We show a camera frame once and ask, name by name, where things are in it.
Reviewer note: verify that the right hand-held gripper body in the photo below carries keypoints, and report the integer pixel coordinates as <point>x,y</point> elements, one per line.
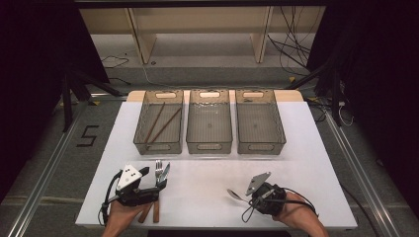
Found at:
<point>268,200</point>

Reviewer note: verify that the black tripod stand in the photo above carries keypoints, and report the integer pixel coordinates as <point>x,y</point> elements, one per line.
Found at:
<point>67,105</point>
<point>335,98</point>

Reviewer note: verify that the aluminium floor rail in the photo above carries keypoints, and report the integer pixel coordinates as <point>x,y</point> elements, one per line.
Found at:
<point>359,171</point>
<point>42,184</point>

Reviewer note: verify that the black curtain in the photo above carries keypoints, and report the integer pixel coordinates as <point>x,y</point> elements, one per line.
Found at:
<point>33,82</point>
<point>378,82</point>

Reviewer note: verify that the shiny metal spoon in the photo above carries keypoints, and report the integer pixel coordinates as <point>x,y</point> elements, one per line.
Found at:
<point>234,194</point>

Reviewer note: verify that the white table cover sheet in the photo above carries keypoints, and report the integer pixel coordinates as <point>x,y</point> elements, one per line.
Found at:
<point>210,184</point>

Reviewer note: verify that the translucent grey plastic bin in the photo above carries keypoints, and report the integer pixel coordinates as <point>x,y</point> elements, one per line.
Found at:
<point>209,125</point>
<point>260,125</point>
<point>159,131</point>

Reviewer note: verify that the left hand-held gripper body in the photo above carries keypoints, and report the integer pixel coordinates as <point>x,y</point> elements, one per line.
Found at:
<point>135,197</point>

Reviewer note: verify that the person's left hand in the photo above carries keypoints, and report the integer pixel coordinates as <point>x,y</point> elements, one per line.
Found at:
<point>123,214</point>

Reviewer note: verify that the light wooden desk frame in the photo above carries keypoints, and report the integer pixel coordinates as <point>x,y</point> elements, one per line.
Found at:
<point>197,19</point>

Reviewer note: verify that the person's right hand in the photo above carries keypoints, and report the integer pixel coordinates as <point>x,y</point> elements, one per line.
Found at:
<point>299,210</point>

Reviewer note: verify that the black metal frame bar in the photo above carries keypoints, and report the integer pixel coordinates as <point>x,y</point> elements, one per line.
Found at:
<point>197,3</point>

